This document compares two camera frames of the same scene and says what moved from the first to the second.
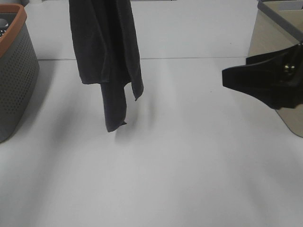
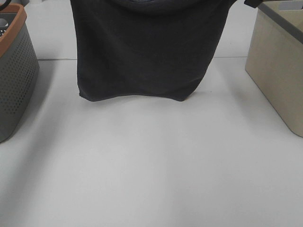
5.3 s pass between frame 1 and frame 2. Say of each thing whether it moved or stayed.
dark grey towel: moved
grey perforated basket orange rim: stayed
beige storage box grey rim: stayed
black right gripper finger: moved
